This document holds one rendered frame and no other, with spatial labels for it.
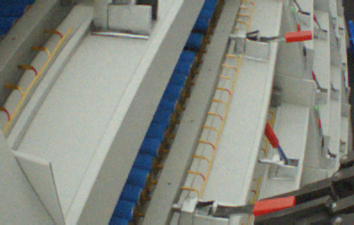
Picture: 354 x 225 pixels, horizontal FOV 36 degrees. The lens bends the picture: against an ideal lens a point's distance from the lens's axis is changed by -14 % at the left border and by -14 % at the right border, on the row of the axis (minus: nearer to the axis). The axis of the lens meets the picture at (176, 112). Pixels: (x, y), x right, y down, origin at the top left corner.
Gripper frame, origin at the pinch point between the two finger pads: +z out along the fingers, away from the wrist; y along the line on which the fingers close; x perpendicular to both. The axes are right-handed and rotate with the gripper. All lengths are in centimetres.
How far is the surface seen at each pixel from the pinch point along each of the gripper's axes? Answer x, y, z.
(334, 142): -56, 78, 18
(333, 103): -56, 94, 19
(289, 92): -15.4, 42.3, 12.0
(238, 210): 2.2, -0.1, 4.7
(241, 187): 0.0, 5.2, 6.6
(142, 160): 6.0, 4.7, 13.2
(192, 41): 5.7, 24.8, 13.6
